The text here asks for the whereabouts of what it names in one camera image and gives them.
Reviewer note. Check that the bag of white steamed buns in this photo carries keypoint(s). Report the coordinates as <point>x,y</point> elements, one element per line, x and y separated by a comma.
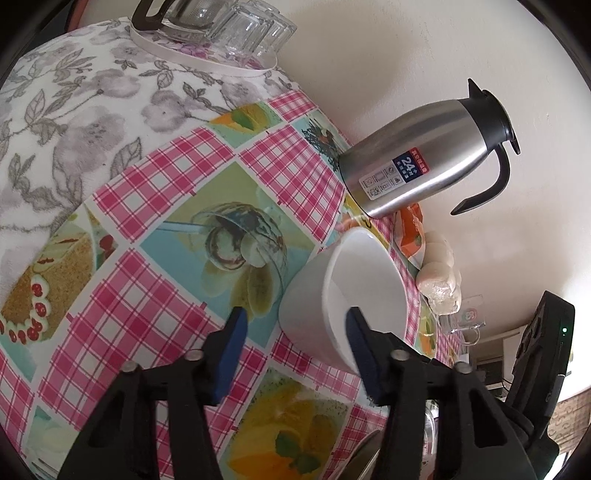
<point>441,281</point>

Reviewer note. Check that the clear glass mug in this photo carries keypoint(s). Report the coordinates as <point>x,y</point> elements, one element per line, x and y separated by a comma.
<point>466,325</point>

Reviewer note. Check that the clear drinking glass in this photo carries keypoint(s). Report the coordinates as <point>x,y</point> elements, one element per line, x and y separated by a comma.
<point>240,34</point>
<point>277,32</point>

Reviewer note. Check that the stainless steel thermos jug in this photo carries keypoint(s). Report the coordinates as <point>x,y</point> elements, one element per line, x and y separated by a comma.
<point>415,157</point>

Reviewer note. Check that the white round tray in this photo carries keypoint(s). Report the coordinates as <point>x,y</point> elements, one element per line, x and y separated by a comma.
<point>194,57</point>

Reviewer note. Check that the orange snack packet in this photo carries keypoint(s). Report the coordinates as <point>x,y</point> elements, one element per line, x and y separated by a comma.
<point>411,235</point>

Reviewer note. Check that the pink checked tablecloth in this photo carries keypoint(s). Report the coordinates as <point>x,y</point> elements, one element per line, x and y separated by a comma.
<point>138,295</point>

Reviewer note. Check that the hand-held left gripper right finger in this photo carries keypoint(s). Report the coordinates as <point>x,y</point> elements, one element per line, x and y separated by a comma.
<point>362,355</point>

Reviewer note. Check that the grey floral tablecloth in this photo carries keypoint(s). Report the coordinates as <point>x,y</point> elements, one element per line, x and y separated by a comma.
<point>69,115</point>

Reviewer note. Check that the white cup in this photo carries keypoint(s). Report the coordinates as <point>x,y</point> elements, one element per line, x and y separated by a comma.
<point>314,300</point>

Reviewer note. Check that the stainless steel plate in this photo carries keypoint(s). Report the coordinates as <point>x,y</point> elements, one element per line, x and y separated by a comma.
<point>364,457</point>

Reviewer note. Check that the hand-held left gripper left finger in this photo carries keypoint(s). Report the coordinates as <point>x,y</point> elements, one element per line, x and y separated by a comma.
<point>231,350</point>

